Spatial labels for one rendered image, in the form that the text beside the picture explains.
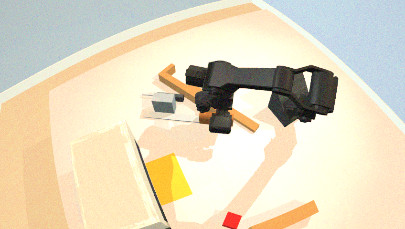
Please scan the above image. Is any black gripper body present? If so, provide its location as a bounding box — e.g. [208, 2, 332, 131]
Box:
[209, 93, 234, 135]

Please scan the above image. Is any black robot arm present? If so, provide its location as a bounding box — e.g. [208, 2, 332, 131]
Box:
[185, 60, 338, 123]

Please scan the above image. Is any black-handled tool with grey metal rod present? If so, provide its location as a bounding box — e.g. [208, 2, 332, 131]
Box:
[142, 94, 184, 102]

